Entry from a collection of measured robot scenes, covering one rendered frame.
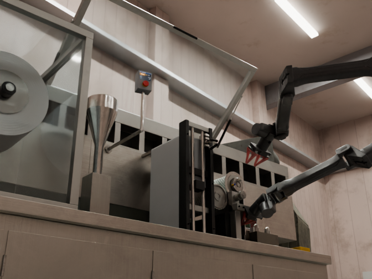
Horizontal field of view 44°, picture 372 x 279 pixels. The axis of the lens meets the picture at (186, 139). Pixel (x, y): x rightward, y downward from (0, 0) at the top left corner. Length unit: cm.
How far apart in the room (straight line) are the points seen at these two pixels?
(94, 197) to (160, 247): 41
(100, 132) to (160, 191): 43
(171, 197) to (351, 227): 888
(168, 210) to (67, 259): 81
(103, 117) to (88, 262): 77
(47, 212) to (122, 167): 99
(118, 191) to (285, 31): 616
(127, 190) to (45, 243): 98
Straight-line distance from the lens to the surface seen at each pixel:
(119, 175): 232
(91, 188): 191
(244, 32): 799
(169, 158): 222
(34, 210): 139
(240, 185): 235
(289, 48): 851
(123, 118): 245
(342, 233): 1089
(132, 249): 156
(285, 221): 315
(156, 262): 162
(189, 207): 193
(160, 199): 221
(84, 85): 169
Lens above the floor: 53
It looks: 24 degrees up
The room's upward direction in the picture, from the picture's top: straight up
